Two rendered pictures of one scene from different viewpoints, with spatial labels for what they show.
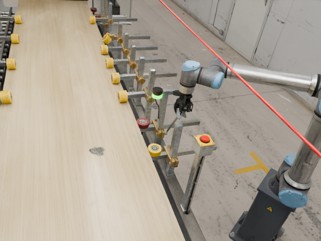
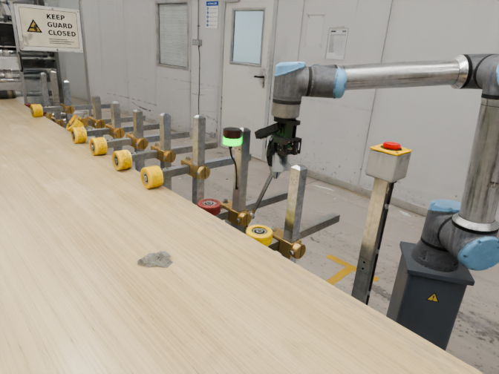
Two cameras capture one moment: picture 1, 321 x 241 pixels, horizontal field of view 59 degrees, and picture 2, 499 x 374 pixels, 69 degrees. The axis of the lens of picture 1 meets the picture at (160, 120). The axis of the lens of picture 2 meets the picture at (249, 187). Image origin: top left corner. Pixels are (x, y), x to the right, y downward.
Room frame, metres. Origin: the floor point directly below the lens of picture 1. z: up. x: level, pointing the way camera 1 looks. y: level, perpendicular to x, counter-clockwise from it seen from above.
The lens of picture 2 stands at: (0.28, 0.39, 1.42)
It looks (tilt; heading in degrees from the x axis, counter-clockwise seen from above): 21 degrees down; 340
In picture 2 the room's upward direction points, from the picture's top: 4 degrees clockwise
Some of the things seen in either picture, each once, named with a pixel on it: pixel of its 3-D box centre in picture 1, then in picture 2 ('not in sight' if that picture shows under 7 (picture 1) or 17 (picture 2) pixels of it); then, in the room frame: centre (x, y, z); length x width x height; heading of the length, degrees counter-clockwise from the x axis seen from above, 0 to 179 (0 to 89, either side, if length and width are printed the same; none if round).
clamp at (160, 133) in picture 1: (157, 128); (233, 213); (1.44, 0.01, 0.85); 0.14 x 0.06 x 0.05; 24
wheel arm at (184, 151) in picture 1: (184, 151); (299, 233); (1.26, -0.17, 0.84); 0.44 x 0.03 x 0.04; 114
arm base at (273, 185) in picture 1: (284, 182); (436, 249); (1.30, -0.88, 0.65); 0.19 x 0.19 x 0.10
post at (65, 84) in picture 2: (110, 25); (69, 116); (3.02, 0.70, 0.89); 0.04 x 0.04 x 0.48; 24
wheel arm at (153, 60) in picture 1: (138, 60); (146, 138); (2.16, 0.26, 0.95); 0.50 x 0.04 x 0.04; 114
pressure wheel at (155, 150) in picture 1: (154, 154); (258, 245); (1.18, 0.01, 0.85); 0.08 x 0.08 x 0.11
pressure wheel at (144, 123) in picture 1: (142, 127); (209, 216); (1.41, 0.11, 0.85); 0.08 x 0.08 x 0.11
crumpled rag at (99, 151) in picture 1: (97, 149); (155, 256); (1.10, 0.32, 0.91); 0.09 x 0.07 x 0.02; 81
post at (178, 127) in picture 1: (172, 155); (290, 237); (1.19, -0.10, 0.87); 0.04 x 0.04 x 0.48; 24
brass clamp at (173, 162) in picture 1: (170, 156); (284, 243); (1.21, -0.09, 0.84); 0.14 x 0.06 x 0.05; 24
